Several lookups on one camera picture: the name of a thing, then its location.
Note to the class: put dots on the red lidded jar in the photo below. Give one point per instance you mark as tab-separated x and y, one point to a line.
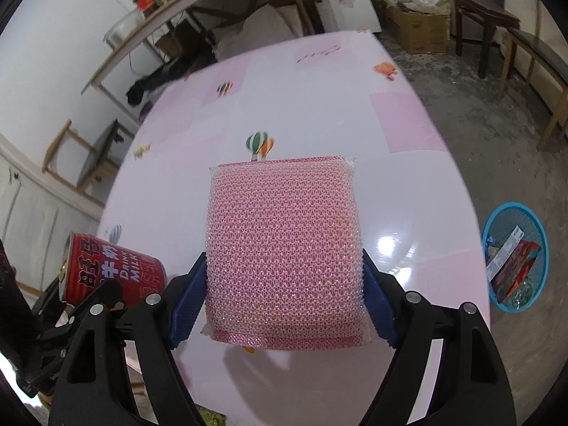
144	2

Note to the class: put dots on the white sack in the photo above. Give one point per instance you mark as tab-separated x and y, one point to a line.
257	31

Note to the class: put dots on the cardboard box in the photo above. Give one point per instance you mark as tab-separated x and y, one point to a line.
417	31

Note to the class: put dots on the pink mesh sponge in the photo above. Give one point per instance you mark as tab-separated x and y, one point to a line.
284	248

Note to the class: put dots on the blue mesh trash basket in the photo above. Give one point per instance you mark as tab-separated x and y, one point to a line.
492	226

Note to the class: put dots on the wooden side table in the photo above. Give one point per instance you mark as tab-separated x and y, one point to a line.
186	2

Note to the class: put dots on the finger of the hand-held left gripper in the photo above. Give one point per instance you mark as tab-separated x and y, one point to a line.
97	301
49	297

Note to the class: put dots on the metal basin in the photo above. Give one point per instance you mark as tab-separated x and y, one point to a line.
122	31

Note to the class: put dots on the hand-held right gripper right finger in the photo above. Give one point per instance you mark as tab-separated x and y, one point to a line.
377	306

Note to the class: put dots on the dark wooden stool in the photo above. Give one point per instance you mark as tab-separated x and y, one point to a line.
483	9

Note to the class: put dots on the red drink can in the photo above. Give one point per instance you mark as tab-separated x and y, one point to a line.
120	270

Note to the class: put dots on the wooden chair with dark seat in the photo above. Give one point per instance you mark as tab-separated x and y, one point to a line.
95	159
541	53

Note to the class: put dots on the black cloth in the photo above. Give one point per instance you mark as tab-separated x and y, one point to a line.
142	88

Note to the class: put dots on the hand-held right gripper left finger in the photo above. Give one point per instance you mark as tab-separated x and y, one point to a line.
188	306

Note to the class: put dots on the white door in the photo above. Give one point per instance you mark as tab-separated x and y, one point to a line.
31	217

